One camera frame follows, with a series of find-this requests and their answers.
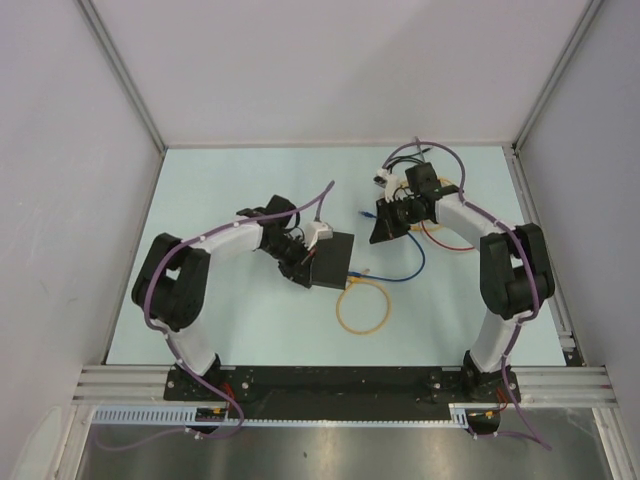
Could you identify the aluminium corner post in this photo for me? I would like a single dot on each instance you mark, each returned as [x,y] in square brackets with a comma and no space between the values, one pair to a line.
[117,64]
[577,36]

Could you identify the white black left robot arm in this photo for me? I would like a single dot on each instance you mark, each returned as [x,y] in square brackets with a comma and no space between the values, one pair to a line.
[171,285]

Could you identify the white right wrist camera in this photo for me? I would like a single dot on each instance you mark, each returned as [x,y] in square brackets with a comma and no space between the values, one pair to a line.
[388,181]

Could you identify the aluminium left corner post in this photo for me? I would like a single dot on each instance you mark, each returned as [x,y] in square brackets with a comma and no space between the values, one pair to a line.
[117,64]

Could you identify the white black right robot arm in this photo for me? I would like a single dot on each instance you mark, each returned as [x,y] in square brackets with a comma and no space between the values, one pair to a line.
[515,276]

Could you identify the aluminium right corner post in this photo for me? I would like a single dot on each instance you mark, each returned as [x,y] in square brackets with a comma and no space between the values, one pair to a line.
[577,36]

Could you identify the black network switch box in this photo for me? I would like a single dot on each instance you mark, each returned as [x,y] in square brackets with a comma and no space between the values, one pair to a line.
[331,261]

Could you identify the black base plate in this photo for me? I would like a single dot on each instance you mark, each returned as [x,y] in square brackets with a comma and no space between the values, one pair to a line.
[346,394]

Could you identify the aluminium front frame rail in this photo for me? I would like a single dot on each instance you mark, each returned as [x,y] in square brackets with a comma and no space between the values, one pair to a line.
[541,387]

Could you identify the white slotted cable duct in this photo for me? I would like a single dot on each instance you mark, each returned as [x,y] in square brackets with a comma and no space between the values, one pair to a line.
[191,416]

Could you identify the yellow cable long loop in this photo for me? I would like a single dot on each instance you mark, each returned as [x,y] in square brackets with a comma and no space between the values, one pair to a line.
[364,307]

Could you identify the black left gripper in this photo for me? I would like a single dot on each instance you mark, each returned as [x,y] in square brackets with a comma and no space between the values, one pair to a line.
[298,271]

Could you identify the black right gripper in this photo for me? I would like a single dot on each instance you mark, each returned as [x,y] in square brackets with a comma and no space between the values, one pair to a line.
[385,228]

